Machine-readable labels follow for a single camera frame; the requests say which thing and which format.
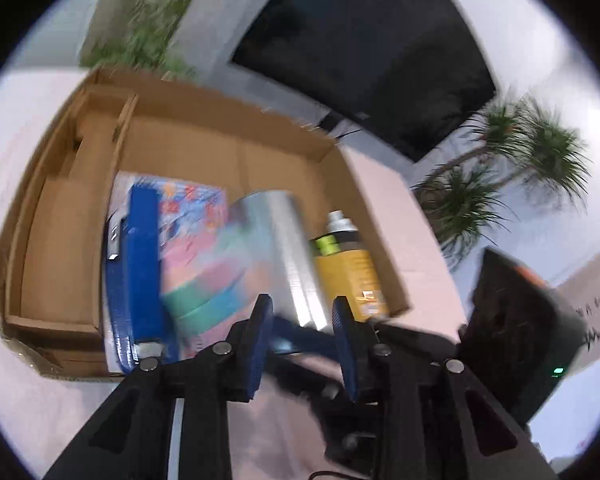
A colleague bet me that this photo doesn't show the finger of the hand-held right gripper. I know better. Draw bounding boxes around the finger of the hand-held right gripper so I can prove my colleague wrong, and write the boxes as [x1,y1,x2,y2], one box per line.
[271,316,342,358]

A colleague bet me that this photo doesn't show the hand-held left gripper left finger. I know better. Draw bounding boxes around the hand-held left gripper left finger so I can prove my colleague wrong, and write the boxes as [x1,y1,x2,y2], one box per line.
[45,294,275,480]

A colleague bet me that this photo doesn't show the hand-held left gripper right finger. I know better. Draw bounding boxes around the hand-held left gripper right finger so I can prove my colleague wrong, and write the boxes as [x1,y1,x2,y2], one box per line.
[331,297,556,480]

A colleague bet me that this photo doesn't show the yellow label clear jar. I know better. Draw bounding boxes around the yellow label clear jar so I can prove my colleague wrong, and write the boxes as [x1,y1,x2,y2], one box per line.
[311,232,392,323]

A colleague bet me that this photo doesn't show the silver metal can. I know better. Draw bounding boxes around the silver metal can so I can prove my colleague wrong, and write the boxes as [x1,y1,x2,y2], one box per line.
[228,189,333,333]

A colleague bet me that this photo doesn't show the pastel striped round container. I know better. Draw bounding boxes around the pastel striped round container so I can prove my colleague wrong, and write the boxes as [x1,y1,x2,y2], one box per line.
[159,227,253,356]

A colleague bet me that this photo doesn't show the blue stapler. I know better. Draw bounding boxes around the blue stapler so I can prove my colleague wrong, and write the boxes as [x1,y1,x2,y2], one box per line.
[105,182,173,375]

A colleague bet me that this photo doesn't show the colourful cartoon print box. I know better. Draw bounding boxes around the colourful cartoon print box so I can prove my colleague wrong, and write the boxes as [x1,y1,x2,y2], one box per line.
[102,172,229,376]

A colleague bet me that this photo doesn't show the cardboard box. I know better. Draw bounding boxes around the cardboard box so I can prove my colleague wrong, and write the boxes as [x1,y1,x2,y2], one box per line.
[0,66,413,378]

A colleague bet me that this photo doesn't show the white paper sheet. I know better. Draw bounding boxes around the white paper sheet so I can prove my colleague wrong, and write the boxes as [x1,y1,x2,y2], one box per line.
[552,245,600,376]

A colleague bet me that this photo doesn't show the spiky palm potted plant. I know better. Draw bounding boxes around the spiky palm potted plant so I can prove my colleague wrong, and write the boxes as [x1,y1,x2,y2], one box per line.
[412,95,594,267]

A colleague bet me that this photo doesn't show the black flat screen television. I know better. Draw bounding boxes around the black flat screen television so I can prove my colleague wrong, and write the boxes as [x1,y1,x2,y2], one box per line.
[230,0,497,163]

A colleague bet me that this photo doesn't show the leafy green potted tree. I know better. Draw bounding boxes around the leafy green potted tree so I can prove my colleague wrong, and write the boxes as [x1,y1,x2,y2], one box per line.
[79,0,216,81]

